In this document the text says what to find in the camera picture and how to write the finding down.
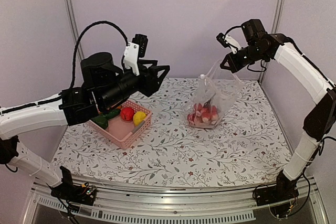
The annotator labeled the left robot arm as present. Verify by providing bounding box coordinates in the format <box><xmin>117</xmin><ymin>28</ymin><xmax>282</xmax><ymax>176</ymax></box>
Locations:
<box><xmin>1</xmin><ymin>52</ymin><xmax>170</xmax><ymax>200</ymax></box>

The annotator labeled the floral table mat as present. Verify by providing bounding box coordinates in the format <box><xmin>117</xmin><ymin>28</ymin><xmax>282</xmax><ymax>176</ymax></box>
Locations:
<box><xmin>52</xmin><ymin>78</ymin><xmax>291</xmax><ymax>187</ymax></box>

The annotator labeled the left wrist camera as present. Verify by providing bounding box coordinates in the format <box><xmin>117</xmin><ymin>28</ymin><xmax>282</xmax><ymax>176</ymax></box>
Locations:
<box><xmin>121</xmin><ymin>34</ymin><xmax>148</xmax><ymax>76</ymax></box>

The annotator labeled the right aluminium frame post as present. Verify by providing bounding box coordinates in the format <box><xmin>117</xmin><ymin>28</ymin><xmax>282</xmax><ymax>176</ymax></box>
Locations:
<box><xmin>257</xmin><ymin>0</ymin><xmax>289</xmax><ymax>83</ymax></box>

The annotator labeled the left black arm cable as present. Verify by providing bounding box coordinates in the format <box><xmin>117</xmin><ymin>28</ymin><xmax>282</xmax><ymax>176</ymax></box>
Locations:
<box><xmin>70</xmin><ymin>20</ymin><xmax>130</xmax><ymax>90</ymax></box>

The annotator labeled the red toy apple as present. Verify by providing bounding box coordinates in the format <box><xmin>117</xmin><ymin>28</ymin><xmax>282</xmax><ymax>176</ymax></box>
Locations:
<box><xmin>120</xmin><ymin>107</ymin><xmax>135</xmax><ymax>122</ymax></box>

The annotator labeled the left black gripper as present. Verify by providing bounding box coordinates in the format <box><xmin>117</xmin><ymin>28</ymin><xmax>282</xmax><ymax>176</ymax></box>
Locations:
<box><xmin>99</xmin><ymin>60</ymin><xmax>171</xmax><ymax>111</ymax></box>

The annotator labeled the left aluminium frame post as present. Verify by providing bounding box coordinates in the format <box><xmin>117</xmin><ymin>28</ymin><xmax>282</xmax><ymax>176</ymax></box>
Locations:
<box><xmin>59</xmin><ymin>0</ymin><xmax>91</xmax><ymax>84</ymax></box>

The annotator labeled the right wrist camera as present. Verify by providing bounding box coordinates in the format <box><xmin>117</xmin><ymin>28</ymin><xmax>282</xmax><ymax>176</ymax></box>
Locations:
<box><xmin>216</xmin><ymin>33</ymin><xmax>241</xmax><ymax>54</ymax></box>

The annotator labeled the aluminium front rail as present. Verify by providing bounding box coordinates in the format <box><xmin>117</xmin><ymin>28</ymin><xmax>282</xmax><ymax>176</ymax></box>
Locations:
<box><xmin>23</xmin><ymin>176</ymin><xmax>331</xmax><ymax>223</ymax></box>

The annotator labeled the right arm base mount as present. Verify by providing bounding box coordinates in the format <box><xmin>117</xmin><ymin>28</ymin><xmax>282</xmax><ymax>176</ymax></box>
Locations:
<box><xmin>253</xmin><ymin>172</ymin><xmax>299</xmax><ymax>219</ymax></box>

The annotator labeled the clear zip top bag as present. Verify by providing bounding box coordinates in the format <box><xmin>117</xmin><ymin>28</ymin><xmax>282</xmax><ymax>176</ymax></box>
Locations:
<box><xmin>184</xmin><ymin>60</ymin><xmax>244</xmax><ymax>129</ymax></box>

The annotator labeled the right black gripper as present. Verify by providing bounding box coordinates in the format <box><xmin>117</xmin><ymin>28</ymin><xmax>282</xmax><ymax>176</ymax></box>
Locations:
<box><xmin>220</xmin><ymin>43</ymin><xmax>268</xmax><ymax>73</ymax></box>

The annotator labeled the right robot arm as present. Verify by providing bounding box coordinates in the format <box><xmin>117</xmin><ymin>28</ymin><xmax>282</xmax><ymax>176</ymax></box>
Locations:
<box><xmin>216</xmin><ymin>19</ymin><xmax>335</xmax><ymax>201</ymax></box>

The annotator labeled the green toy cucumber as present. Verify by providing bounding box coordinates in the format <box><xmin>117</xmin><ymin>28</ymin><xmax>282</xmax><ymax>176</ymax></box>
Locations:
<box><xmin>91</xmin><ymin>109</ymin><xmax>121</xmax><ymax>130</ymax></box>

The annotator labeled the pink plastic basket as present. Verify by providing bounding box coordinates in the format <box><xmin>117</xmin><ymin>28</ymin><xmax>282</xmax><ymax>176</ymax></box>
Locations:
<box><xmin>88</xmin><ymin>100</ymin><xmax>152</xmax><ymax>150</ymax></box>

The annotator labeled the aluminium frame post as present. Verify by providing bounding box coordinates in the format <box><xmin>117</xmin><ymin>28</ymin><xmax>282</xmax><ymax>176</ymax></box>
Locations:
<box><xmin>59</xmin><ymin>0</ymin><xmax>91</xmax><ymax>84</ymax></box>
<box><xmin>257</xmin><ymin>0</ymin><xmax>289</xmax><ymax>83</ymax></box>

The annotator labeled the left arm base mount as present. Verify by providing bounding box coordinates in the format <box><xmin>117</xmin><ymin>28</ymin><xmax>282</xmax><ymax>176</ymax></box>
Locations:
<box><xmin>50</xmin><ymin>166</ymin><xmax>97</xmax><ymax>206</ymax></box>

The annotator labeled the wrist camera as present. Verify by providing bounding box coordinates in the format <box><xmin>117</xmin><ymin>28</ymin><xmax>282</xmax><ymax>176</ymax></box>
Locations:
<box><xmin>121</xmin><ymin>34</ymin><xmax>148</xmax><ymax>76</ymax></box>
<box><xmin>216</xmin><ymin>33</ymin><xmax>241</xmax><ymax>54</ymax></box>

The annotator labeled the yellow toy pepper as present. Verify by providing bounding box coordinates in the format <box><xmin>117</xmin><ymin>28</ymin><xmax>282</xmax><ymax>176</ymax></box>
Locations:
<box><xmin>133</xmin><ymin>111</ymin><xmax>146</xmax><ymax>126</ymax></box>

